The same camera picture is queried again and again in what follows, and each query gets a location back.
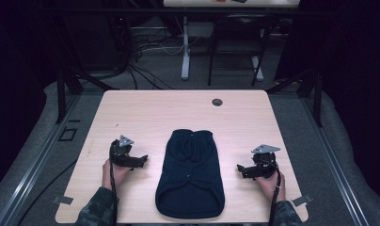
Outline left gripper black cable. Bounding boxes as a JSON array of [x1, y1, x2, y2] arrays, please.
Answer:
[[108, 142, 119, 226]]

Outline person's left hand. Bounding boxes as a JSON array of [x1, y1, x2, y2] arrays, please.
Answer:
[[102, 158, 134, 191]]

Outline bundle of floor cables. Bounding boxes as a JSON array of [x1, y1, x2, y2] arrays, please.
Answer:
[[116, 15, 186, 91]]

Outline black floor cable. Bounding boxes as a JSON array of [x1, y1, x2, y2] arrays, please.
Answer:
[[17, 159, 78, 226]]

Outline black tape square outline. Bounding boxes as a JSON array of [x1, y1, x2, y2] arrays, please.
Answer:
[[57, 126, 78, 142]]

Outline white desk leg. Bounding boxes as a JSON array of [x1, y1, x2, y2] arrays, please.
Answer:
[[181, 16, 191, 81], [251, 29, 265, 82]]

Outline black metal stand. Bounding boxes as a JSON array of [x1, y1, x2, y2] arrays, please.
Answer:
[[266, 68, 324, 128], [55, 65, 120, 124]]

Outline grey tape strip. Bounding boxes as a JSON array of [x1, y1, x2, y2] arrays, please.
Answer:
[[52, 195, 74, 205], [292, 194, 313, 207]]

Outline dark navy garment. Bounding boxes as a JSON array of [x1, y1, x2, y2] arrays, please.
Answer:
[[155, 128, 226, 219]]

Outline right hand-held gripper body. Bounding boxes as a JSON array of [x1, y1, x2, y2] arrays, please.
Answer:
[[240, 143, 281, 180]]

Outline black metal chair frame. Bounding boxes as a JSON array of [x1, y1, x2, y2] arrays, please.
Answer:
[[207, 15, 274, 88]]

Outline aluminium floor rail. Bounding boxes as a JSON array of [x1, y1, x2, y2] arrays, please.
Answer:
[[300, 93, 371, 226], [0, 93, 83, 226]]

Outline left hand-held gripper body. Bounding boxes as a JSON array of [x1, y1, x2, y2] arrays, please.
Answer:
[[109, 135, 145, 169]]

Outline person's right hand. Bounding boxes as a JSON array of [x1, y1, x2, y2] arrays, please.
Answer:
[[255, 170, 287, 203]]

